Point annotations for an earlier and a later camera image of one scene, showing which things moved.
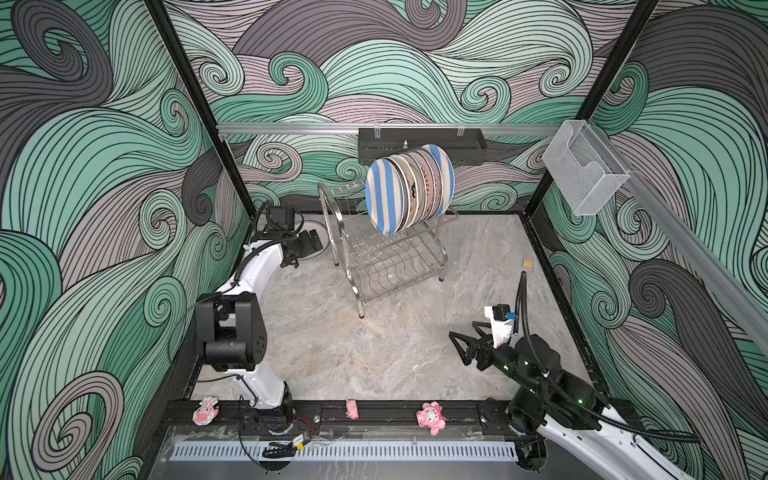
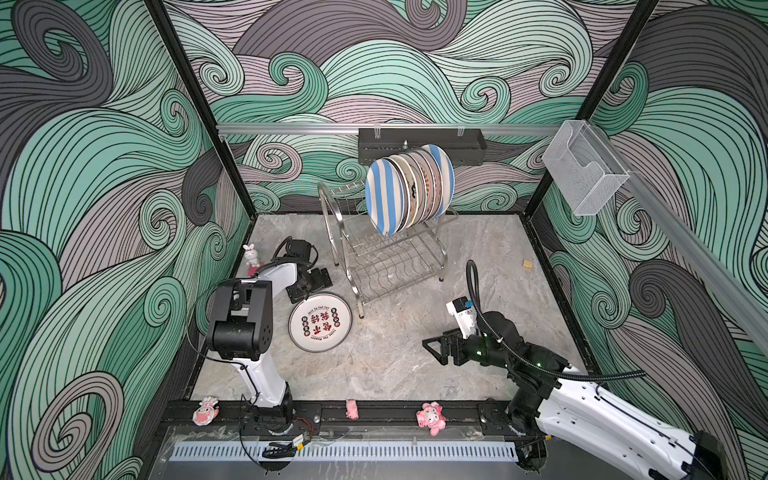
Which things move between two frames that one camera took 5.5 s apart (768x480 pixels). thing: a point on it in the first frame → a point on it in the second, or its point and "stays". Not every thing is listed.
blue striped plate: (385, 195) stays
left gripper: (306, 247) → (319, 283)
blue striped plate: (446, 177) stays
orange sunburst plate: (430, 186) stays
